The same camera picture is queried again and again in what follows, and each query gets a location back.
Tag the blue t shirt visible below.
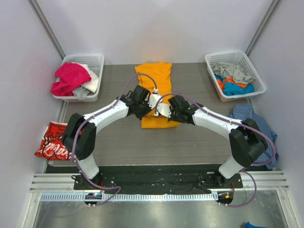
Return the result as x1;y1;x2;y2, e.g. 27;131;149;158
215;75;255;96

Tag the red white printed t shirt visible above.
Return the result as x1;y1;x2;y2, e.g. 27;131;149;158
35;122;71;161

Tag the white grey garment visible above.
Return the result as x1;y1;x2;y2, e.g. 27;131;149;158
72;62;99;100

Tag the white plastic basket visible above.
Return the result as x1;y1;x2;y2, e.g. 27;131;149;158
53;54;104;102
205;50;266;102

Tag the right white plastic basket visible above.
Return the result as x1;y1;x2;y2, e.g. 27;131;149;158
205;50;266;102

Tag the white slotted cable duct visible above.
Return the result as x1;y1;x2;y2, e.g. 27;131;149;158
40;192;218;202

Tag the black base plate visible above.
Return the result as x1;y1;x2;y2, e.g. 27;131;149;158
46;164;270;195

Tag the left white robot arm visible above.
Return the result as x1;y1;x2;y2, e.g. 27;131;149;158
61;85;158;190

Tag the orange garment in basket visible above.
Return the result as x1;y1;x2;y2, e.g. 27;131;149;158
216;77;247;91

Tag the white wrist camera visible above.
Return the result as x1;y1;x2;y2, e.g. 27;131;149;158
154;103;171;118
148;88;162;109

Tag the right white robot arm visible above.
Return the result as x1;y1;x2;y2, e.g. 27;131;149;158
168;95;268;188

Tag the left white plastic basket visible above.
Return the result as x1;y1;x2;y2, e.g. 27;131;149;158
53;54;104;102

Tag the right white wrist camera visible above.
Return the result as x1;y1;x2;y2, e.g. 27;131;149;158
154;103;171;118

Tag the pink t shirt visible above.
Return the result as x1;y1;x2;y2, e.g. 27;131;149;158
50;63;91;96

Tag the blue checkered shirt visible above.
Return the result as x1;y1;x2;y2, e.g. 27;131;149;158
228;103;277;162

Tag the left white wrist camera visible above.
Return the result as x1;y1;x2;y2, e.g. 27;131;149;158
148;88;162;109

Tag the grey t shirt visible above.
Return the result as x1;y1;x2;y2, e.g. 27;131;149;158
211;62;254;85

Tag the orange yellow t shirt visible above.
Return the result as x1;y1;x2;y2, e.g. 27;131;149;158
135;62;180;129

